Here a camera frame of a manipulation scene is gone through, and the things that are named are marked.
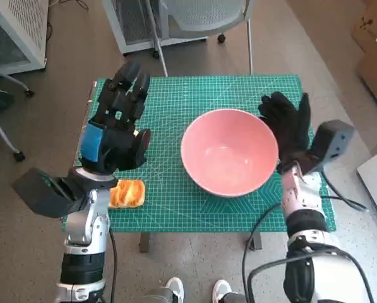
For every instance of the white shoe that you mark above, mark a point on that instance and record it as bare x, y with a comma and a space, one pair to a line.
221, 288
176, 288

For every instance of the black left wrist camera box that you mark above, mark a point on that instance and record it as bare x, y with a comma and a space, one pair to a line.
46, 192

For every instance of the dark metal table leg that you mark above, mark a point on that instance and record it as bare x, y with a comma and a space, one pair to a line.
145, 243
256, 241

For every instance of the black caster wheel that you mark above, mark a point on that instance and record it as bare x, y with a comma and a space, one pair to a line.
221, 38

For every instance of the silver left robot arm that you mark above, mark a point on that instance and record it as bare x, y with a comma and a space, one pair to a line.
84, 227

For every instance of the grey mesh chair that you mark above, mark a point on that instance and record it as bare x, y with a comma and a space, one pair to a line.
204, 15

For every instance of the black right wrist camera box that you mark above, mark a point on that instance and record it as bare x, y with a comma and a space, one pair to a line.
331, 142

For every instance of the green cutting mat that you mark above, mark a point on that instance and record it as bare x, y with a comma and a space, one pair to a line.
169, 110

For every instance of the cardboard box with white label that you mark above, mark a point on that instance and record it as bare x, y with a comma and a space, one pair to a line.
374, 19

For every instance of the pink bowl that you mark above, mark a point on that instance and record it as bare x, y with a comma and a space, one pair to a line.
229, 151

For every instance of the plain cardboard box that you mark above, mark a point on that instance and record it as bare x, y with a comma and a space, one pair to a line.
376, 75

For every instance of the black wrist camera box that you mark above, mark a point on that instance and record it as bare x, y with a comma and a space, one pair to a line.
46, 192
331, 142

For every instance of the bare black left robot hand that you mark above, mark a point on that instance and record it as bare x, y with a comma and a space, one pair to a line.
115, 148

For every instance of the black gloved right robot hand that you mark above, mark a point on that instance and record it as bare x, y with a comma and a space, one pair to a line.
290, 132

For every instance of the white cabinet with mesh door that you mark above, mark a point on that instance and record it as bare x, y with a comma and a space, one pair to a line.
131, 25

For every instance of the white perforated metal cabinet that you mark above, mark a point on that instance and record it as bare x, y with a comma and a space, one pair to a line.
21, 28

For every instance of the braided orange toy bread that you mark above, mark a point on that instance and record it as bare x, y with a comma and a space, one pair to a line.
128, 193

